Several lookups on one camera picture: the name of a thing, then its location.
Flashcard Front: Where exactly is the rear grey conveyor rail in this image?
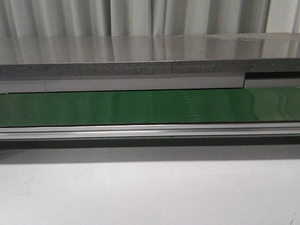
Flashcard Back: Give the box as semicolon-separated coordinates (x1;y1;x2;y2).
0;72;300;93

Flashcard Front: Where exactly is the white pleated curtain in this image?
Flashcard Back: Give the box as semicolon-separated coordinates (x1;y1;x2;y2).
0;0;300;38

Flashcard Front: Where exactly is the front aluminium conveyor rail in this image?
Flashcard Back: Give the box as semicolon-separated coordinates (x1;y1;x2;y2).
0;122;300;140

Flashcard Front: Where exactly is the green conveyor belt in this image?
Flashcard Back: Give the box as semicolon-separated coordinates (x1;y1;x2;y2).
0;87;300;127

